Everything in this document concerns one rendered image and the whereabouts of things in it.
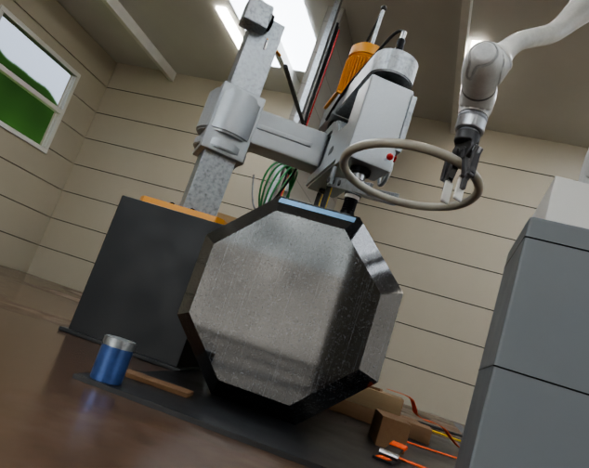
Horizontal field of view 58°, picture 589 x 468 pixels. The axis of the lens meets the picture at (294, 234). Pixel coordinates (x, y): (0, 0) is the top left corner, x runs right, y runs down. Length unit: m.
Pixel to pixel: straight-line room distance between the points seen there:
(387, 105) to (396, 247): 5.19
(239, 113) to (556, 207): 1.96
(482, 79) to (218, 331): 1.26
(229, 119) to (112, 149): 6.75
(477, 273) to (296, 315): 5.69
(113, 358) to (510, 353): 1.11
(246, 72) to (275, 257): 1.46
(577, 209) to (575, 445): 0.57
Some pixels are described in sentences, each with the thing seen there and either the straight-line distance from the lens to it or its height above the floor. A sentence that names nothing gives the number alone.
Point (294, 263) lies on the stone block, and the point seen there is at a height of 0.58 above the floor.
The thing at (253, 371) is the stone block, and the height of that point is 0.15.
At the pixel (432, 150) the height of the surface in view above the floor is 0.96.
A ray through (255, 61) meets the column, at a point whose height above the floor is 1.76.
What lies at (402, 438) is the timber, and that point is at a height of 0.07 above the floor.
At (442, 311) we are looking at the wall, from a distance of 7.44.
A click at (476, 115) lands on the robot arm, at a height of 1.11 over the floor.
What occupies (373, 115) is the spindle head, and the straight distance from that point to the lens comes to 2.51.
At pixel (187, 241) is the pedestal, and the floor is 0.60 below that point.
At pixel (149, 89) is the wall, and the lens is 9.90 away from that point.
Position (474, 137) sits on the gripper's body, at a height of 1.04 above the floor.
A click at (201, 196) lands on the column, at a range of 2.99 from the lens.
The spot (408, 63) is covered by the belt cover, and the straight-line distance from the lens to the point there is 2.65.
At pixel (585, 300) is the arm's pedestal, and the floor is 0.62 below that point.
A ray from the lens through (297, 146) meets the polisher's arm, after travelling 3.10.
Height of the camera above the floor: 0.30
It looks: 11 degrees up
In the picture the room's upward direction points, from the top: 18 degrees clockwise
